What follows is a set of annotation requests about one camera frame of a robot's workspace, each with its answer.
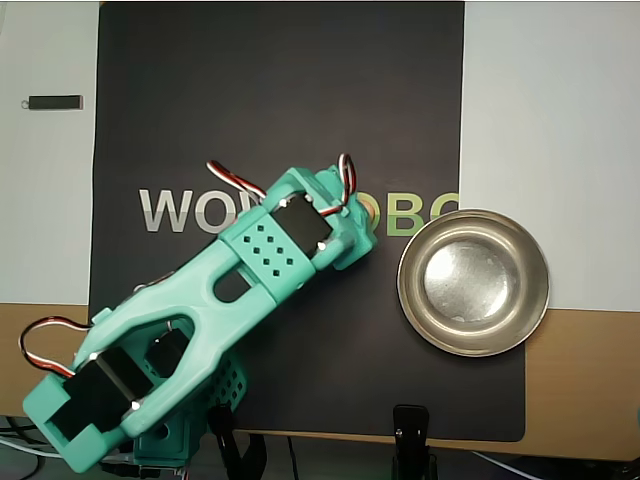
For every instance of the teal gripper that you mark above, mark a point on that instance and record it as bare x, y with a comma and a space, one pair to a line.
361, 231

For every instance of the cork ball with black band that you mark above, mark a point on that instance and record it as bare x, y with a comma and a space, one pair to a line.
368, 209

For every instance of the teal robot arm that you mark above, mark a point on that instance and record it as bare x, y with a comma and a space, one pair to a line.
200, 295

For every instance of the metal bowl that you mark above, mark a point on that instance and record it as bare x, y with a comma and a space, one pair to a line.
470, 285

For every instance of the black WOWROBO mat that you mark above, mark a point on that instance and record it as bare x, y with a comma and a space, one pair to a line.
280, 75

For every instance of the white paper sheet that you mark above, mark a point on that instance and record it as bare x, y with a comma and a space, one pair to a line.
550, 100
45, 200

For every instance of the black table clamp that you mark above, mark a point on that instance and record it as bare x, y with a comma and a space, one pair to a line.
225, 435

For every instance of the black USB stick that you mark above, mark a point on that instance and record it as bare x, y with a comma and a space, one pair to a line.
52, 102

